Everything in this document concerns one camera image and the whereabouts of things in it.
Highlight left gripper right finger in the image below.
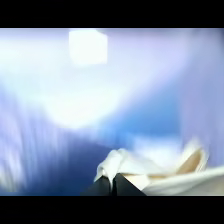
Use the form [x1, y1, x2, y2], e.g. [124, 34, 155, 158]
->
[111, 172, 147, 197]

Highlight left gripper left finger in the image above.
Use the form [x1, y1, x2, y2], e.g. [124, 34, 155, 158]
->
[80, 175, 113, 197]

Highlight cream white garment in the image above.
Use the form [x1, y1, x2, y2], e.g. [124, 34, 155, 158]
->
[93, 139, 224, 197]

